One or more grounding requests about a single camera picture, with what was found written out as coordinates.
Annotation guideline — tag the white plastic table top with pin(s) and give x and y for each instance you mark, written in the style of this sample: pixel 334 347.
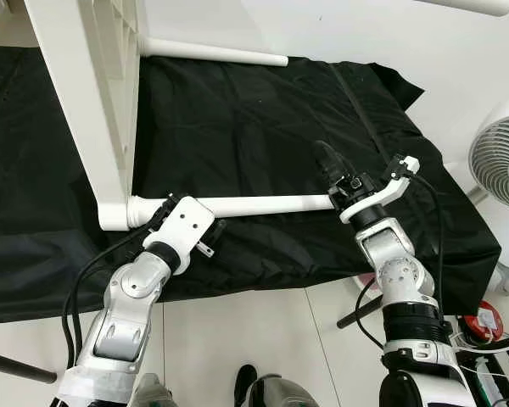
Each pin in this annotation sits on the white plastic table top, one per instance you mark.
pixel 76 85

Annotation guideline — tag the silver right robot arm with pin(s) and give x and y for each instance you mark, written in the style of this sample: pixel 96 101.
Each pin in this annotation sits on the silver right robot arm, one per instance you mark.
pixel 399 271

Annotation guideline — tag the black cloth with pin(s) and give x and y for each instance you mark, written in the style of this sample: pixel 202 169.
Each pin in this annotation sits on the black cloth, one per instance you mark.
pixel 263 127

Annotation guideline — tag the pink stool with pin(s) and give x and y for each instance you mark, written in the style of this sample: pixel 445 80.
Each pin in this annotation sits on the pink stool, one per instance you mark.
pixel 366 280

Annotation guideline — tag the black metal stand leg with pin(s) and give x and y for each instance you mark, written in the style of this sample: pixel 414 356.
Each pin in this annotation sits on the black metal stand leg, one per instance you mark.
pixel 21 366
pixel 356 315

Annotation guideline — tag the white standing fan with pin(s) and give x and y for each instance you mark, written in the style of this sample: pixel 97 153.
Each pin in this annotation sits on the white standing fan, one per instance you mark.
pixel 500 161

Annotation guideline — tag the grey robot left foot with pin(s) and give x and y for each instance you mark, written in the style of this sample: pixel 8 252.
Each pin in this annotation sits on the grey robot left foot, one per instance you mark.
pixel 157 394

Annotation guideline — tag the grey robot foot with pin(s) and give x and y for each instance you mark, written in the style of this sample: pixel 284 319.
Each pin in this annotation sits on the grey robot foot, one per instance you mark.
pixel 157 394
pixel 284 394

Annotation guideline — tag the grey robot right foot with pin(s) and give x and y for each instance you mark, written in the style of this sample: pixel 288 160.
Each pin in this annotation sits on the grey robot right foot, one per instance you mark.
pixel 284 394

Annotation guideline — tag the red round object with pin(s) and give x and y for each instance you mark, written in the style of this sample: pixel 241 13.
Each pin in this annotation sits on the red round object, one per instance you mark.
pixel 483 320

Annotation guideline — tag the white power strip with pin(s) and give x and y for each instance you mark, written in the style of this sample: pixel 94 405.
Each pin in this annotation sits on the white power strip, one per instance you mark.
pixel 500 381

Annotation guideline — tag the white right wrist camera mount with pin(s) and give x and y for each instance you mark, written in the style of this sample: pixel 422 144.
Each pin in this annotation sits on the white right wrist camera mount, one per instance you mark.
pixel 377 199

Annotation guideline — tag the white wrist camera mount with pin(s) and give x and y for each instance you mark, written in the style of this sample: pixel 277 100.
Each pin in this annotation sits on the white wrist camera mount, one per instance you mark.
pixel 377 199
pixel 187 225

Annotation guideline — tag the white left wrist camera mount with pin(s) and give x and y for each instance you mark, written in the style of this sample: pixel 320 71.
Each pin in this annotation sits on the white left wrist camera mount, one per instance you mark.
pixel 187 225

